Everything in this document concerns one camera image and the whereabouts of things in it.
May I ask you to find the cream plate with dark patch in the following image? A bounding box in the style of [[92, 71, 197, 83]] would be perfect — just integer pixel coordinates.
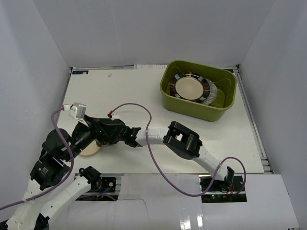
[[80, 140, 101, 156]]

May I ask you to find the black rimmed striped plate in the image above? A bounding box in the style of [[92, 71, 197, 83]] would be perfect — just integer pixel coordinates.
[[169, 71, 211, 103]]

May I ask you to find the grey reindeer snowflake plate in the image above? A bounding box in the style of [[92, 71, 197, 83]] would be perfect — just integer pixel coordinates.
[[203, 79, 218, 105]]

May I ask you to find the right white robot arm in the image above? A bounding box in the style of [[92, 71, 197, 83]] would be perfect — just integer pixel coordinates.
[[94, 118, 234, 191]]

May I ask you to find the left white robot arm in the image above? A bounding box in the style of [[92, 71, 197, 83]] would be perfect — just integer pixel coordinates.
[[0, 116, 104, 230]]

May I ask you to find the olive green plastic bin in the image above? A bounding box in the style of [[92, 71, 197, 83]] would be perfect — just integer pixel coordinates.
[[160, 60, 237, 122]]

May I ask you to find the printed paper sheet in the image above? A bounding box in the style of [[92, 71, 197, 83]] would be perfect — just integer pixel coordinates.
[[133, 64, 167, 69]]

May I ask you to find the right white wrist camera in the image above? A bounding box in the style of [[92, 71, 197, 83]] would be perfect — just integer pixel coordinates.
[[107, 110, 120, 119]]

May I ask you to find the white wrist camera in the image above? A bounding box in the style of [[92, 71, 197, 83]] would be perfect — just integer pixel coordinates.
[[107, 110, 120, 119], [62, 103, 88, 126]]

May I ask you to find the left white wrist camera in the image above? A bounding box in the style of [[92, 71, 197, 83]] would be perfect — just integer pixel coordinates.
[[62, 103, 88, 126]]

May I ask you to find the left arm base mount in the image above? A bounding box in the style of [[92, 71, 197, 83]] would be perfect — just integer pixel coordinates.
[[76, 177, 118, 201]]

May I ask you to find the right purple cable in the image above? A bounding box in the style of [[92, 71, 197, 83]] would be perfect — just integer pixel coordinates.
[[111, 103, 248, 197]]

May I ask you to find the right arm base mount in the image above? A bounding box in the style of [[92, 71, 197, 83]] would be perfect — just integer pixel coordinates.
[[201, 175, 247, 204]]

